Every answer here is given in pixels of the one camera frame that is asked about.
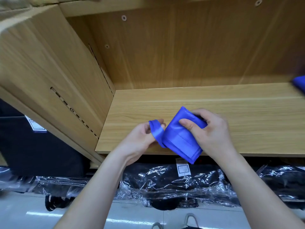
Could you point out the person's right hand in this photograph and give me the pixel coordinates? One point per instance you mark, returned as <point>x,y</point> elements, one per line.
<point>214,136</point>

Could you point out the person's left hand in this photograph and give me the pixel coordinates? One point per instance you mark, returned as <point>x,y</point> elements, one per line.
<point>136,140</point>

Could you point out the wooden shelf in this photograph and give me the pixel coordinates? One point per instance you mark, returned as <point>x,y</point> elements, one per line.
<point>248,116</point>

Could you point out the person's left forearm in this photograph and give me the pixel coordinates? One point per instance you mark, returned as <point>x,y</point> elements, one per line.
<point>90,198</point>

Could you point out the person's right forearm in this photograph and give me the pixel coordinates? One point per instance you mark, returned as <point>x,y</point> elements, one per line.
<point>259,198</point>

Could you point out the person's right shoe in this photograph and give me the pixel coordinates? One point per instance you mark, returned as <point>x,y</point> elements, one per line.
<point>191,220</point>

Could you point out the beige woven basket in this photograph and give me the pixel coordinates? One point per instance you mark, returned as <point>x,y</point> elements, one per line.
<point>43,2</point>

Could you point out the white paper tag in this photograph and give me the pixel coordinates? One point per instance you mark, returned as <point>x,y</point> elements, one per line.
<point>183,168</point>

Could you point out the black wrapped bag with tag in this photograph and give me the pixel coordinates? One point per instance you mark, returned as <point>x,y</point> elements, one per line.
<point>157,183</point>

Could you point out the black plastic-wrapped bag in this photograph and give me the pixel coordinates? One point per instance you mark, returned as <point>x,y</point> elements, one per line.
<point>52,186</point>
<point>283,178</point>

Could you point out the white blue-edged label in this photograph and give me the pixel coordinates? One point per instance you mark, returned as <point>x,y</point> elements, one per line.
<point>35,124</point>

